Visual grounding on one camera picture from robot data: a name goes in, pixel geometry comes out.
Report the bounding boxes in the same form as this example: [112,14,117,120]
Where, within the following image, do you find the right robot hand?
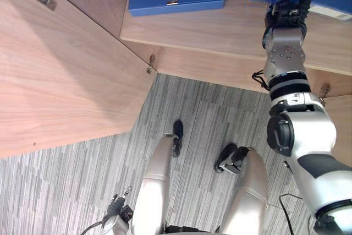
[265,0,320,29]

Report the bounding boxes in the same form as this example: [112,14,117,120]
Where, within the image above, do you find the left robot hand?
[106,185,135,221]

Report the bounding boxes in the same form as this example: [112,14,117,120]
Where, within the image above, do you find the wooden office cabinet body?
[29,0,352,99]

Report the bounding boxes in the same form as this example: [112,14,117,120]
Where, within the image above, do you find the narrow wooden cabinet door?
[321,94,352,170]

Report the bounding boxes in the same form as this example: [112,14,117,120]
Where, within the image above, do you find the wide wooden cabinet door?
[0,0,158,158]

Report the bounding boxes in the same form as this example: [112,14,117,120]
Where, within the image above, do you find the left silver robot leg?
[130,133,180,235]

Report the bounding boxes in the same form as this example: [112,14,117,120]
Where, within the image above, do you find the silver robot leg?
[219,148,270,235]
[130,133,180,235]

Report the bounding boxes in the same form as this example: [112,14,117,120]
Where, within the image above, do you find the dark robot waist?
[164,225,221,235]

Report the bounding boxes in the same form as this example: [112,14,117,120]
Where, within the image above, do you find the left dark robot foot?
[171,119,185,159]

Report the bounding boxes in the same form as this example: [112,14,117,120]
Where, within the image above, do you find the dark robot foot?
[171,119,185,159]
[214,143,250,176]

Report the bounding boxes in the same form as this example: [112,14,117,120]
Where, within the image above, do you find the right dark robot foot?
[214,143,250,176]

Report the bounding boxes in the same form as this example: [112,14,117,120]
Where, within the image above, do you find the right silver robot leg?
[219,148,270,235]

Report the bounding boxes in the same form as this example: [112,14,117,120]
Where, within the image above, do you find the grey left arm cable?
[79,220,107,235]

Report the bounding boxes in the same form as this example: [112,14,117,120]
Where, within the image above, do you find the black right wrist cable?
[251,69,272,91]

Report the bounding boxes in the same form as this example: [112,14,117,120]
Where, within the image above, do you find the black cable on floor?
[278,193,317,235]

